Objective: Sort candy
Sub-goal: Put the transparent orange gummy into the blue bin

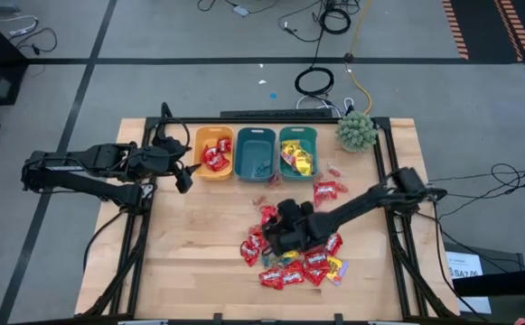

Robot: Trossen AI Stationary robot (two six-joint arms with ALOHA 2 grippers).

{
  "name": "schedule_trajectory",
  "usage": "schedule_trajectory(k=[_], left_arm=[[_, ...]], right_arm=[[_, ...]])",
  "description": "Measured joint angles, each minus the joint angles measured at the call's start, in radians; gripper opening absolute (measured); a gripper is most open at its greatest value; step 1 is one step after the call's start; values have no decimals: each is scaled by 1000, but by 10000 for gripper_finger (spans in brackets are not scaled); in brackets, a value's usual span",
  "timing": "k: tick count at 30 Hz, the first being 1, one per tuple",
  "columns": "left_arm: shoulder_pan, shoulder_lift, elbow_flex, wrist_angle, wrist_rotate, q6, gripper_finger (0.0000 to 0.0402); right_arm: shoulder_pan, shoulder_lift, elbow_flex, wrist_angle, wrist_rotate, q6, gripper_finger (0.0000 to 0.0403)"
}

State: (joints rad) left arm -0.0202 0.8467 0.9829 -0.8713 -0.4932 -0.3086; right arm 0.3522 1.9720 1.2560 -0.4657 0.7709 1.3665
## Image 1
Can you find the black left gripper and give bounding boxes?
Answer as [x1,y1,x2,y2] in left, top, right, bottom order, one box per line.
[128,137,202,195]

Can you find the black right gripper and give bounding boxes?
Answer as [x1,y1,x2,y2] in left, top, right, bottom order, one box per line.
[261,199,335,257]

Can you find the blue plastic bin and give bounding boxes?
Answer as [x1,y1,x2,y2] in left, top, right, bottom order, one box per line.
[233,126,277,182]

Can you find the yellow plastic bin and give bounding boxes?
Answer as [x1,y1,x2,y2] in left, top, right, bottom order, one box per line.
[192,125,235,181]

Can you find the black ribbed bar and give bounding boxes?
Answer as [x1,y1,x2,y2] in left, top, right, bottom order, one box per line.
[220,108,340,120]

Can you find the green plastic bin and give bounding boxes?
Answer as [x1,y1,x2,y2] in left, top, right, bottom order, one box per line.
[277,125,320,182]

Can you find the potted artificial green plant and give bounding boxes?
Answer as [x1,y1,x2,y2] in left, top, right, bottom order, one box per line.
[335,111,379,153]

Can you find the white paper sign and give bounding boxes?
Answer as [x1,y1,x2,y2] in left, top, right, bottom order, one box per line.
[445,251,493,315]

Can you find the black side table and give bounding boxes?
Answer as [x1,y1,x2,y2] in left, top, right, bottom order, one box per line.
[451,265,525,298]

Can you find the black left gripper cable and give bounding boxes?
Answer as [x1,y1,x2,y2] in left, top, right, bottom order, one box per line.
[152,116,192,148]

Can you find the black left base cable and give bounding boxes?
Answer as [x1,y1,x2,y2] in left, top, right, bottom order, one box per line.
[82,209,126,273]

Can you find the black floor cable coil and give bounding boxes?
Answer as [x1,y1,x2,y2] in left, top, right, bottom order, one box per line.
[294,66,336,98]
[319,7,352,36]

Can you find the long black floor cable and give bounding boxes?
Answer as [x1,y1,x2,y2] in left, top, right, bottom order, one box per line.
[277,12,325,70]

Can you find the thin black floor cable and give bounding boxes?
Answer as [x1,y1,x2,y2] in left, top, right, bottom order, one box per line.
[15,27,59,57]

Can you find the thin white floor cable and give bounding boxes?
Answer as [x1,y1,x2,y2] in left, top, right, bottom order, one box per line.
[0,15,40,38]

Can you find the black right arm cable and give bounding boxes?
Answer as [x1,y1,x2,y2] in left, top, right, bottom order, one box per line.
[427,162,525,205]

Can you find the yellow cable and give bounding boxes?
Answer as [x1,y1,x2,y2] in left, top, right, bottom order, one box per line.
[343,0,374,116]

